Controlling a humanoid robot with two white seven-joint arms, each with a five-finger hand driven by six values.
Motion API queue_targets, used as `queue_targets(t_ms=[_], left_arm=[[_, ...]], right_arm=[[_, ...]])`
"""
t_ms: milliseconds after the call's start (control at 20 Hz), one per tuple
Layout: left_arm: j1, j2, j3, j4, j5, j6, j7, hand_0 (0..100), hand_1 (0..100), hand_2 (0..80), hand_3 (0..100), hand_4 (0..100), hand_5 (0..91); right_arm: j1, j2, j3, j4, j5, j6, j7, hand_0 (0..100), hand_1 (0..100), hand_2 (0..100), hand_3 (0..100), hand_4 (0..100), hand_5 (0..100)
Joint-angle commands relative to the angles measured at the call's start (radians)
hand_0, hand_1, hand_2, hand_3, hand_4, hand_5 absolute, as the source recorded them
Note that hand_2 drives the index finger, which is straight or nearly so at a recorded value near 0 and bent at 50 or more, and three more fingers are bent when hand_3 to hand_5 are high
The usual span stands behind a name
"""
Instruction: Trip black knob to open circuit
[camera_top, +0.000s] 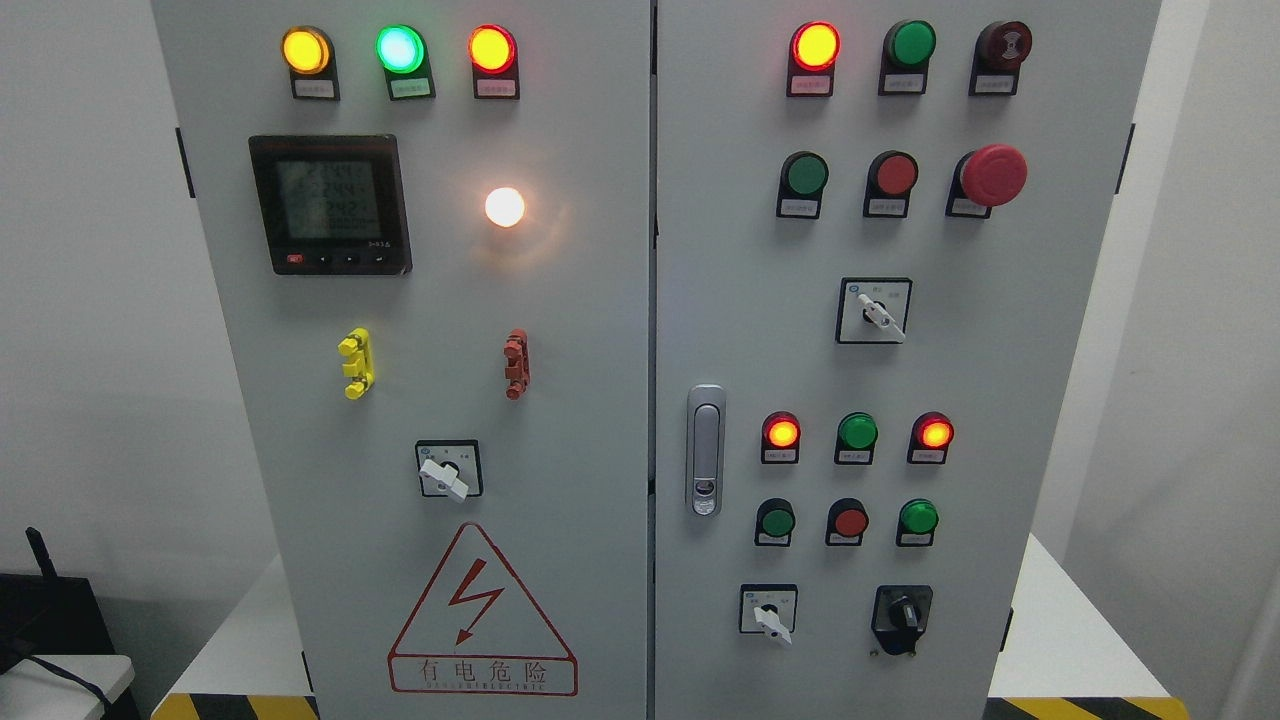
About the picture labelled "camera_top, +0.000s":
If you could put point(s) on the black rotary knob switch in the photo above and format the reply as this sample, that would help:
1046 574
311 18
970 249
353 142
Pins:
900 617

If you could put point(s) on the red plastic clip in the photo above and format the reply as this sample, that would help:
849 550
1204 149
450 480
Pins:
517 372

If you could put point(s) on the red lit indicator lower left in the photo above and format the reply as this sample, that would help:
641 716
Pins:
781 434

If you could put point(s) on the red lit indicator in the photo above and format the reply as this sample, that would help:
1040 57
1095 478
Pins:
812 56
781 434

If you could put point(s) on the white glowing lamp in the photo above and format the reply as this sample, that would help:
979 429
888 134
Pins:
505 207

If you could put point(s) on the green push button lower left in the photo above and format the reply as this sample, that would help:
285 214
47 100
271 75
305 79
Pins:
775 522

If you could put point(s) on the green push button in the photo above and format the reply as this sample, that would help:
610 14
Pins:
775 522
918 523
803 177

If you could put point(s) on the green indicator lower middle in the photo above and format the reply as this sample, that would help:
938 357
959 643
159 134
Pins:
856 438

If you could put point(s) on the green push button upper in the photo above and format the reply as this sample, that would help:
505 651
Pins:
803 177

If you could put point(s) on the grey left cabinet door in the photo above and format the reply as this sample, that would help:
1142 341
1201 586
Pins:
564 466

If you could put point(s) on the grey cabinet door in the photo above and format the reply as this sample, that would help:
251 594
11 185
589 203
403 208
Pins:
748 301
564 466

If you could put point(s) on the red push button lower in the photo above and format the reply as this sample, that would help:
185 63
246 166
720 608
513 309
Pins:
847 522

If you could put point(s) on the red push button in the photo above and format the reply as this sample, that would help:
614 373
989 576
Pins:
847 522
890 179

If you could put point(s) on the grey right cabinet door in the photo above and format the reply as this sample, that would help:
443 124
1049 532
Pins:
748 301

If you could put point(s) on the yellow plastic clip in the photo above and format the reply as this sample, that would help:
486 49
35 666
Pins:
357 364

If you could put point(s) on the red indicator lower right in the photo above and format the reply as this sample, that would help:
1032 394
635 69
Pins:
931 436

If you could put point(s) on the red push button upper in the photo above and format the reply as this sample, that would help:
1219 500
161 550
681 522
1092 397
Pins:
890 179

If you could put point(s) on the red electric hazard sticker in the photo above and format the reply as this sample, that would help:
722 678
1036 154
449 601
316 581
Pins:
476 629

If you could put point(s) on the green push button lower right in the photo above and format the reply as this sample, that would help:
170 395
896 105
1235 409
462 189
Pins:
918 523

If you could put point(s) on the red lit indicator left door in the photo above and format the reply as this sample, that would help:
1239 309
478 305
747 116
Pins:
493 53

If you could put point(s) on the black digital power meter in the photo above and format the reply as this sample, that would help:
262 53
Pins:
332 204

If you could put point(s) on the red lit indicator top right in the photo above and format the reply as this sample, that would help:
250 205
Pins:
812 56

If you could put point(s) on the green lit indicator light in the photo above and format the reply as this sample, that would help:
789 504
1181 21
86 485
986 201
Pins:
404 57

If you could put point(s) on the red emergency stop mushroom button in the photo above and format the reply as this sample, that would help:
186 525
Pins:
986 178

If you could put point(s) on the green indicator top right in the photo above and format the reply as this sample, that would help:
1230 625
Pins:
907 49

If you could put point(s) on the yellow indicator light top left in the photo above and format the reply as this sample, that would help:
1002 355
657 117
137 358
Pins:
312 65

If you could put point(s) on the dark red buzzer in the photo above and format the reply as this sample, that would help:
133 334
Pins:
999 51

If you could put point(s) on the white platform with hazard stripes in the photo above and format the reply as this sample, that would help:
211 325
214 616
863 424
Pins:
1061 659

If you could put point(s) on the black box with antenna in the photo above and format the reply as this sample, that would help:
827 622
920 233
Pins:
49 613

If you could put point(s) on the white tray lower left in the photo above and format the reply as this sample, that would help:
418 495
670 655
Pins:
30 692

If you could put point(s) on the silver door handle lock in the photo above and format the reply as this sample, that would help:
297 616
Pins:
706 416

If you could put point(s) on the white selector switch left door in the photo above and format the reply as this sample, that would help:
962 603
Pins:
449 468

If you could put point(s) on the white selector switch upper right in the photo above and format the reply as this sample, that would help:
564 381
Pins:
873 311

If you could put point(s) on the white selector switch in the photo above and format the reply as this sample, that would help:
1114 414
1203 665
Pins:
873 311
768 610

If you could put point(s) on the white selector switch lower right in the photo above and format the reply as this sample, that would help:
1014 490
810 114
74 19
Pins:
768 610

